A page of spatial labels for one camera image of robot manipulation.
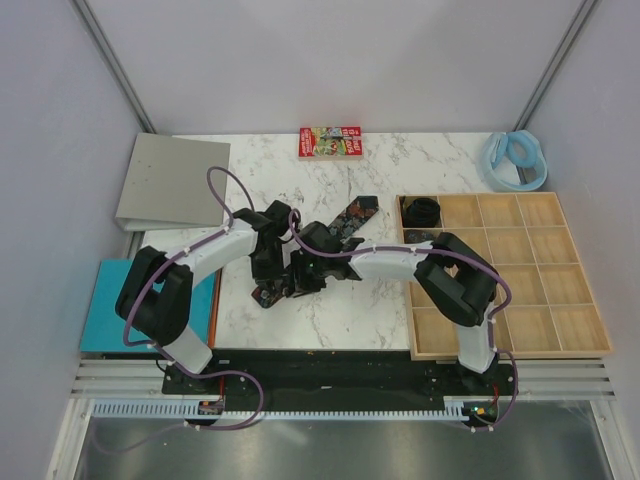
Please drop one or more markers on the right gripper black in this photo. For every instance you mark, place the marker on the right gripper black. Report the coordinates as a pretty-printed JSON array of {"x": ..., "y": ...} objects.
[{"x": 301, "y": 285}]

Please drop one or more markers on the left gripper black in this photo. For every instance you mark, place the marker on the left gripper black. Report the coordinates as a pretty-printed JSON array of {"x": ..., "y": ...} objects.
[{"x": 263, "y": 276}]

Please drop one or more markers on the floral navy necktie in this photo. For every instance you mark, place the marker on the floral navy necktie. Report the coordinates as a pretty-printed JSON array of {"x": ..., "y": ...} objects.
[{"x": 351, "y": 219}]

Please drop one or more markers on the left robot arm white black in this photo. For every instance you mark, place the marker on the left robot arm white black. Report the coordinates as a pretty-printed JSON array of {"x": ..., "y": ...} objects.
[{"x": 155, "y": 298}]

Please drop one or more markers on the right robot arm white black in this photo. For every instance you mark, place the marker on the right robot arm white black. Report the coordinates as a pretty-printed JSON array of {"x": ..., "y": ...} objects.
[{"x": 464, "y": 288}]

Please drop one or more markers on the rolled dark patterned tie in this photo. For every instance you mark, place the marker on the rolled dark patterned tie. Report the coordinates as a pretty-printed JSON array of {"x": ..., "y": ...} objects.
[{"x": 417, "y": 236}]

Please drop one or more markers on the rolled black tie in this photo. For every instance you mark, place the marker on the rolled black tie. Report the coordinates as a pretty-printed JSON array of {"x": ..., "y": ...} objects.
[{"x": 421, "y": 212}]

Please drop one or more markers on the red illustrated book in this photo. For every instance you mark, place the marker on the red illustrated book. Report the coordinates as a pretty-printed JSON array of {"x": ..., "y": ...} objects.
[{"x": 317, "y": 143}]

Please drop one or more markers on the teal book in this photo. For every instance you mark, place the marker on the teal book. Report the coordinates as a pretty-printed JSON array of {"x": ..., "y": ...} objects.
[{"x": 103, "y": 332}]

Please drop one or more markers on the wooden compartment tray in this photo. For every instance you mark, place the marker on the wooden compartment tray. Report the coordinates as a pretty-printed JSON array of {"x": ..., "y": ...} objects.
[{"x": 525, "y": 236}]

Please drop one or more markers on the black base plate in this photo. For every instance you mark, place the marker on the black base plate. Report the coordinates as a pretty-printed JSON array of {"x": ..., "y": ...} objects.
[{"x": 336, "y": 379}]

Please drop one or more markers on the grey ring binder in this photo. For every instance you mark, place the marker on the grey ring binder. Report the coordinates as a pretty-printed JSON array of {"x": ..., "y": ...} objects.
[{"x": 166, "y": 186}]

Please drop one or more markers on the white slotted cable duct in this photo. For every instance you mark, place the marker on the white slotted cable duct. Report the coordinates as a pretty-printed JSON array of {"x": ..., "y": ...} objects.
[{"x": 183, "y": 409}]

